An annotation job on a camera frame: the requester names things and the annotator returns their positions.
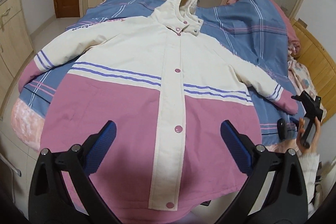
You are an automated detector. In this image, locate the cream and pink hooded jacket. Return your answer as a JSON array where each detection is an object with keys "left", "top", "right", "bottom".
[{"left": 18, "top": 0, "right": 299, "bottom": 224}]

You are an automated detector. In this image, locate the white sleeved right forearm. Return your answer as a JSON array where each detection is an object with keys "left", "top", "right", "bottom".
[{"left": 298, "top": 152, "right": 319, "bottom": 203}]

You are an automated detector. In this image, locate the person's right hand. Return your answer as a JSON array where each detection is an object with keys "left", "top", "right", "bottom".
[{"left": 296, "top": 117, "right": 321, "bottom": 154}]

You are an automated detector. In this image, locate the floral patterned bedsheet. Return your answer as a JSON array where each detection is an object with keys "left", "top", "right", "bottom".
[{"left": 287, "top": 47, "right": 328, "bottom": 120}]

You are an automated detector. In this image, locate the wooden slatted headboard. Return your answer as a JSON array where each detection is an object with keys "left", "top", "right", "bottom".
[{"left": 291, "top": 20, "right": 335, "bottom": 124}]

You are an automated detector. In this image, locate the pink fluffy blanket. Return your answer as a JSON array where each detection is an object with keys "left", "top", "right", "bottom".
[{"left": 11, "top": 98, "right": 45, "bottom": 152}]

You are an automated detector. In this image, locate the blue plaid bed quilt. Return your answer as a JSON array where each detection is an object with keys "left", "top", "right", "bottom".
[{"left": 23, "top": 0, "right": 306, "bottom": 147}]

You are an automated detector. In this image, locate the pink pillow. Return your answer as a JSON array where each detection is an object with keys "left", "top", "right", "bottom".
[{"left": 226, "top": 0, "right": 301, "bottom": 55}]

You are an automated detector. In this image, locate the light wood side cabinet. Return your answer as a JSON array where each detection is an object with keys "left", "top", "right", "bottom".
[{"left": 1, "top": 0, "right": 35, "bottom": 116}]

